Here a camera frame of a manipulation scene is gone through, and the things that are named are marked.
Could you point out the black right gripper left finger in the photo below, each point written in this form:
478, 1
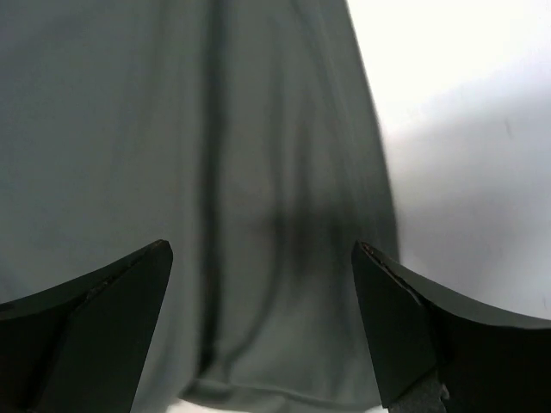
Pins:
81, 346

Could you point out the dark grey t-shirt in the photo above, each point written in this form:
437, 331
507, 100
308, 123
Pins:
244, 134

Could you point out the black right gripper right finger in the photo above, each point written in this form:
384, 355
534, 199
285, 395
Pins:
436, 350

